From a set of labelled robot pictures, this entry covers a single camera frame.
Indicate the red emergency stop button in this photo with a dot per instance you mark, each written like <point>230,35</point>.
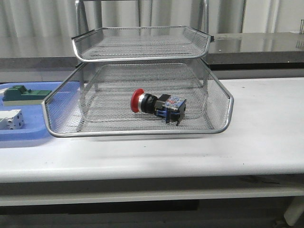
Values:
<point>171,108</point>

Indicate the mesh rack tray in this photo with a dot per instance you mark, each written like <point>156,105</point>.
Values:
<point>182,78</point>
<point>141,43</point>
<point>100,108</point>

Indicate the blue plastic tray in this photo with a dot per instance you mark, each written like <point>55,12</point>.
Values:
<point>31,110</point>

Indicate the green electrical module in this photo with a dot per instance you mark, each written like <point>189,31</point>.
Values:
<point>20,95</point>

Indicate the white table leg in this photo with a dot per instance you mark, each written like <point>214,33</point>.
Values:
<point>294,211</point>

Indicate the silver rack frame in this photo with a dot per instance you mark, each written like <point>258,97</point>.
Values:
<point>146,80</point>

